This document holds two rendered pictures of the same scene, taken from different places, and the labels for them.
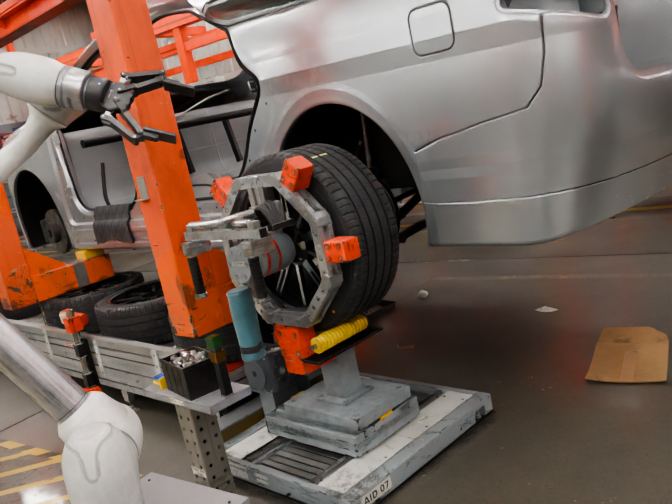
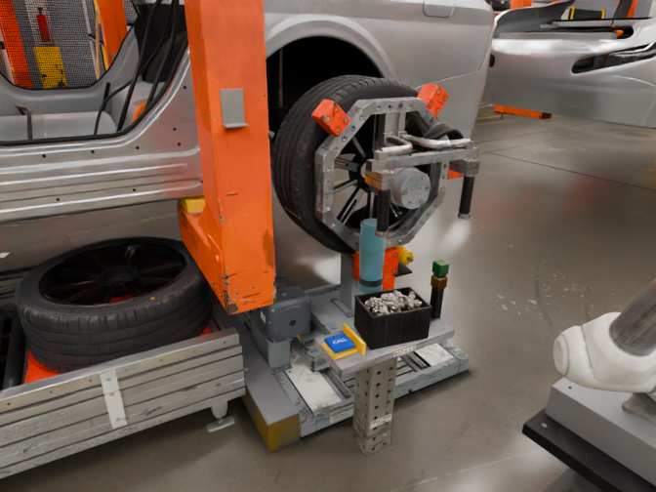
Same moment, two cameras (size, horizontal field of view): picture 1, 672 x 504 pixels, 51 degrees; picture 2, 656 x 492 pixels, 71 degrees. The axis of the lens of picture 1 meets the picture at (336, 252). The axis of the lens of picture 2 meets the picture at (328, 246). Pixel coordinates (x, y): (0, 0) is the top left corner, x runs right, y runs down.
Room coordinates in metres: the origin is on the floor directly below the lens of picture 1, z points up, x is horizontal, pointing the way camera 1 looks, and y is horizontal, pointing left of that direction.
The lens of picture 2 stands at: (2.22, 1.81, 1.31)
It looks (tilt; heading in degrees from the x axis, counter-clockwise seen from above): 24 degrees down; 285
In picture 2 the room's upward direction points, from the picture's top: 1 degrees clockwise
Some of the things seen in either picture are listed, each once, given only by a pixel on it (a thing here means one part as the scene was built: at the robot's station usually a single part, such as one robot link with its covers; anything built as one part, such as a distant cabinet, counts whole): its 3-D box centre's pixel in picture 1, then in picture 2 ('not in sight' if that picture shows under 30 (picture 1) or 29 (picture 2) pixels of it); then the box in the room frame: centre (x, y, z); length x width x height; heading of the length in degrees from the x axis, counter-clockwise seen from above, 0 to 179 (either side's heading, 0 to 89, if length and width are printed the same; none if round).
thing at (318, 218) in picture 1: (276, 250); (385, 177); (2.44, 0.20, 0.85); 0.54 x 0.07 x 0.54; 43
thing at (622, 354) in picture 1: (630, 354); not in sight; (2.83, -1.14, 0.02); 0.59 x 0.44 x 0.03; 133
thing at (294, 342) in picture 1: (306, 343); (374, 264); (2.46, 0.17, 0.48); 0.16 x 0.12 x 0.17; 133
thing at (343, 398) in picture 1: (340, 370); (355, 285); (2.55, 0.08, 0.32); 0.40 x 0.30 x 0.28; 43
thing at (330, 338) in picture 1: (339, 333); (389, 246); (2.42, 0.05, 0.51); 0.29 x 0.06 x 0.06; 133
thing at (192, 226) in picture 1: (220, 210); (385, 135); (2.42, 0.36, 1.03); 0.19 x 0.18 x 0.11; 133
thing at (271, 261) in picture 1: (261, 256); (396, 183); (2.39, 0.25, 0.85); 0.21 x 0.14 x 0.14; 133
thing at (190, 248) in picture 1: (196, 246); (379, 177); (2.42, 0.47, 0.93); 0.09 x 0.05 x 0.05; 133
